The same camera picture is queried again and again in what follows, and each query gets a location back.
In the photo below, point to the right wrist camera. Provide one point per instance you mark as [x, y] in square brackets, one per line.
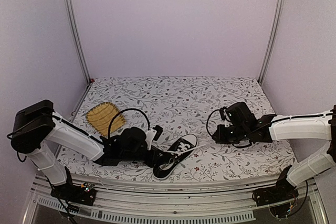
[224, 116]

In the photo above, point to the left rear aluminium frame post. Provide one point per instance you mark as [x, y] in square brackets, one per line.
[76, 38]

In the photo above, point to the right rear aluminium frame post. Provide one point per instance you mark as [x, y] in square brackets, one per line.
[271, 41]

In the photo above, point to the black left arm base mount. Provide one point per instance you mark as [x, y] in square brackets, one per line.
[84, 194]

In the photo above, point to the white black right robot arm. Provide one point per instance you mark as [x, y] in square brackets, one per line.
[242, 125]

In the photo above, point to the black white canvas sneaker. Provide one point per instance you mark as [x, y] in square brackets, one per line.
[180, 150]

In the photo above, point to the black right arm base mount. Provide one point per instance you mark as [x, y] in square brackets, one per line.
[282, 190]

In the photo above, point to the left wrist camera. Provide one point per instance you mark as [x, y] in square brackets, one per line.
[153, 135]

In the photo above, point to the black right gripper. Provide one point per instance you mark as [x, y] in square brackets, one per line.
[220, 139]

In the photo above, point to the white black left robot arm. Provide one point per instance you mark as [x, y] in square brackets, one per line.
[38, 123]

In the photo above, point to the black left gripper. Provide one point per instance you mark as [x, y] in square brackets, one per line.
[154, 158]

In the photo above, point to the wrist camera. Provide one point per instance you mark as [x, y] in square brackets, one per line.
[153, 135]
[224, 116]

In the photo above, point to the aluminium frame post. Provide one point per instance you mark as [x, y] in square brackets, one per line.
[76, 38]
[271, 41]

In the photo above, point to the floral patterned table mat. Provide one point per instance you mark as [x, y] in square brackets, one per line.
[182, 105]

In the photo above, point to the yellow woven bamboo basket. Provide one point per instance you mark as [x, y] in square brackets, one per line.
[100, 116]

